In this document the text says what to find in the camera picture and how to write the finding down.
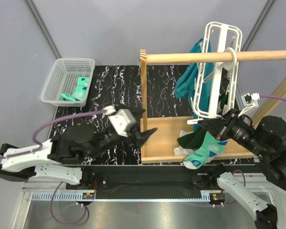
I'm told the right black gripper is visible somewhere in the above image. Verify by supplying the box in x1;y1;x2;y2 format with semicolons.
198;106;269;157

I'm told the mint green sock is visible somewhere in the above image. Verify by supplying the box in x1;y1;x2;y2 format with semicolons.
183;132;228;169
60;77;89;101

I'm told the white plastic clip hanger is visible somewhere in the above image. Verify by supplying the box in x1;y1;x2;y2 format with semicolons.
187;21;243;125

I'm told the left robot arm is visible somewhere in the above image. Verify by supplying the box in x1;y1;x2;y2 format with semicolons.
0;106;157;189

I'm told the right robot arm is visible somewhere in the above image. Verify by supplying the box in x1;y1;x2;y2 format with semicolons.
198;109;286;229

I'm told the teal shirt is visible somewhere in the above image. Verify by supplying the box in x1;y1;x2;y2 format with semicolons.
175;38;214;102

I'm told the wooden hanging rod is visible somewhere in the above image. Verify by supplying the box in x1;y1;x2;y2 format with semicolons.
146;50;286;64

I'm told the white perforated plastic basket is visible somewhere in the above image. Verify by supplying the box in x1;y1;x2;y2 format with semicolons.
41;58;95;107

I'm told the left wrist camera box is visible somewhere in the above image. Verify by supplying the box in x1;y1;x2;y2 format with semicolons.
108;109;136;137

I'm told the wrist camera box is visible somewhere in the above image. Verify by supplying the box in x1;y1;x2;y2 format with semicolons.
108;109;136;137
238;93;260;117

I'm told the wooden rack frame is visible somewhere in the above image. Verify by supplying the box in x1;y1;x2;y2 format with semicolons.
140;50;286;164

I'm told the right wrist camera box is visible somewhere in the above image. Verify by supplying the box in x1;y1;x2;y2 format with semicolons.
238;93;260;117

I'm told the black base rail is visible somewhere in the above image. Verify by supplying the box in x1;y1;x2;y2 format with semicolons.
66;165;219;201

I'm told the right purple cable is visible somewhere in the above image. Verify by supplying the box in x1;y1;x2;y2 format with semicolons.
258;94;286;107

